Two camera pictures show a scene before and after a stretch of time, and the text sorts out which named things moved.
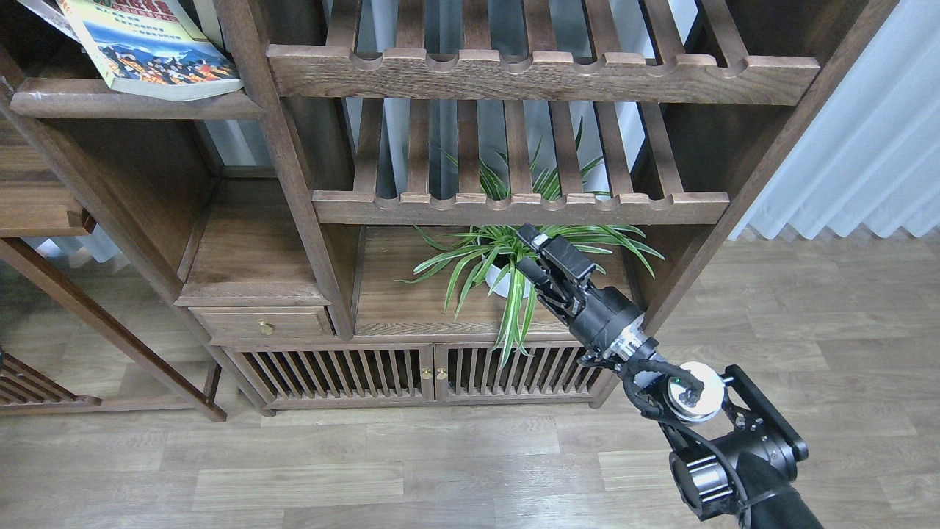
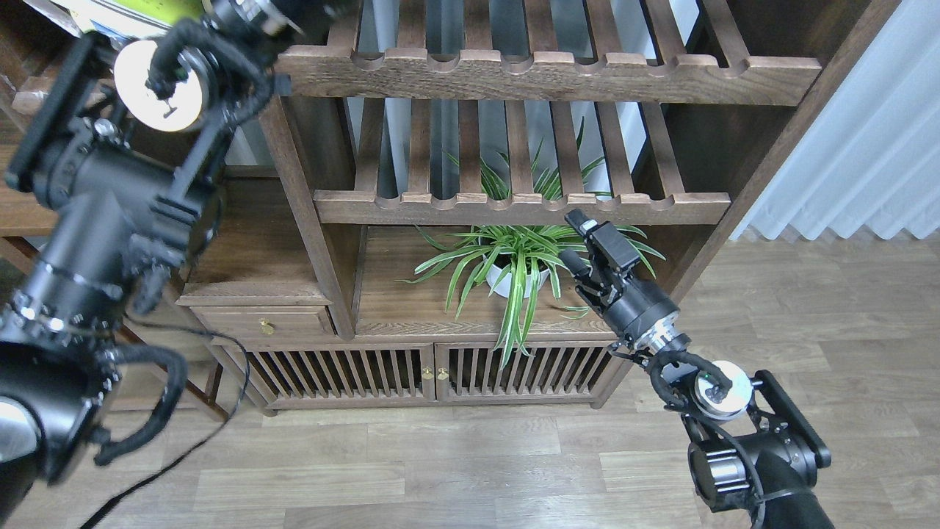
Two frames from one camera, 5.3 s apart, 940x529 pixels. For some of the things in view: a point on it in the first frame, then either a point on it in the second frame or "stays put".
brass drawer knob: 265,328 stays put
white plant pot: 502,289 stays put
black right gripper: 601,317 -> 637,313
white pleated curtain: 871,156 stays put
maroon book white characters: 50,12 -> 29,29
